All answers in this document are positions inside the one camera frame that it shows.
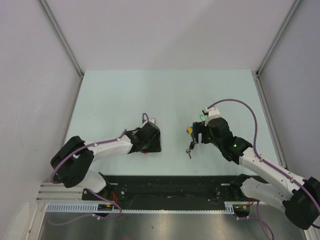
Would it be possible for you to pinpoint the aluminium corner post left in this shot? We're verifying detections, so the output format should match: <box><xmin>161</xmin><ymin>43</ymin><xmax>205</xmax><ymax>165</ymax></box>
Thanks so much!
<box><xmin>36</xmin><ymin>0</ymin><xmax>84</xmax><ymax>80</ymax></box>

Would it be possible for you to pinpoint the aluminium rail right side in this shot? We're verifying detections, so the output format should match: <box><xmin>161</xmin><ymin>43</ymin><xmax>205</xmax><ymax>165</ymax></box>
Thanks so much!
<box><xmin>251</xmin><ymin>71</ymin><xmax>288</xmax><ymax>169</ymax></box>

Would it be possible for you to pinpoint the yellow tag with silver key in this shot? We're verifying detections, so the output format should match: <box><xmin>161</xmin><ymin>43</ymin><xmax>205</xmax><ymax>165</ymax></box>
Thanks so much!
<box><xmin>186</xmin><ymin>127</ymin><xmax>193</xmax><ymax>135</ymax></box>

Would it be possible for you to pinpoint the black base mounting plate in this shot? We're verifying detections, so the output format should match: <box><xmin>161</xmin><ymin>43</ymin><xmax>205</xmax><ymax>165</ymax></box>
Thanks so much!
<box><xmin>97</xmin><ymin>175</ymin><xmax>251</xmax><ymax>203</ymax></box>

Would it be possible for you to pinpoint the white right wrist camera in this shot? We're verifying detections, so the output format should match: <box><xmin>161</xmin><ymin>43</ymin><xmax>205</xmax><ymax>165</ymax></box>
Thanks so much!
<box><xmin>202</xmin><ymin>106</ymin><xmax>221</xmax><ymax>126</ymax></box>

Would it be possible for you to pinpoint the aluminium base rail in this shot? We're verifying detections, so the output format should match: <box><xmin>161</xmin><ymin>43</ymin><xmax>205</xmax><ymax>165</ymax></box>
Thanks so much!
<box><xmin>36</xmin><ymin>182</ymin><xmax>84</xmax><ymax>203</ymax></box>

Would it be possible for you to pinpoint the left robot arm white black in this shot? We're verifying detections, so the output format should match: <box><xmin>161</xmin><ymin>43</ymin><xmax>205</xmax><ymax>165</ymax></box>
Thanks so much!
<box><xmin>50</xmin><ymin>120</ymin><xmax>162</xmax><ymax>200</ymax></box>

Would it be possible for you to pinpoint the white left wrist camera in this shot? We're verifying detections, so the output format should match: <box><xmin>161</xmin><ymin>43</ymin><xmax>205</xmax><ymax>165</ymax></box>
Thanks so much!
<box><xmin>147</xmin><ymin>118</ymin><xmax>157</xmax><ymax>124</ymax></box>

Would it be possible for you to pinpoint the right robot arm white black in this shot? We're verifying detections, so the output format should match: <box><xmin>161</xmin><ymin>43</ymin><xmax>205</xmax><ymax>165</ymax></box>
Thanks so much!
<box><xmin>190</xmin><ymin>117</ymin><xmax>320</xmax><ymax>230</ymax></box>

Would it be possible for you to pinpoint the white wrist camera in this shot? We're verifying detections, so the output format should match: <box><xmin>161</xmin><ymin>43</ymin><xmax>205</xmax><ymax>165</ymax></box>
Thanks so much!
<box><xmin>202</xmin><ymin>106</ymin><xmax>221</xmax><ymax>126</ymax></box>
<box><xmin>147</xmin><ymin>118</ymin><xmax>157</xmax><ymax>124</ymax></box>

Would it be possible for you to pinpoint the green key tag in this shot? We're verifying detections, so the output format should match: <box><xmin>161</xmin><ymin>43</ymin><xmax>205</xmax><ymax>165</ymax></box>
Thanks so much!
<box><xmin>199</xmin><ymin>114</ymin><xmax>206</xmax><ymax>121</ymax></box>

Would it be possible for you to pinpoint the aluminium corner post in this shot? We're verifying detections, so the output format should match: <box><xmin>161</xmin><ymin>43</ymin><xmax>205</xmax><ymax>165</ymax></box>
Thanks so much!
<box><xmin>255</xmin><ymin>0</ymin><xmax>304</xmax><ymax>77</ymax></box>
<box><xmin>36</xmin><ymin>0</ymin><xmax>84</xmax><ymax>80</ymax></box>

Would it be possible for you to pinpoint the aluminium corner post right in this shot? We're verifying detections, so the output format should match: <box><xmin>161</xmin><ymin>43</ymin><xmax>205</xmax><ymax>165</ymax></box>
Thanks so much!
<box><xmin>255</xmin><ymin>0</ymin><xmax>304</xmax><ymax>77</ymax></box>

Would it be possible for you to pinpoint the grey slotted cable duct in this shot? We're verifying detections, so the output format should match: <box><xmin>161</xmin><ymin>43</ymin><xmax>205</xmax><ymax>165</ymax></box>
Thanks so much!
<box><xmin>46</xmin><ymin>202</ymin><xmax>234</xmax><ymax>215</ymax></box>

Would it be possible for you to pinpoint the black tag with silver key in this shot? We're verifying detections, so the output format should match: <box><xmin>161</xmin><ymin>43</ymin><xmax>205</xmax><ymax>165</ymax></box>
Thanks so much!
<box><xmin>185</xmin><ymin>141</ymin><xmax>195</xmax><ymax>159</ymax></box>

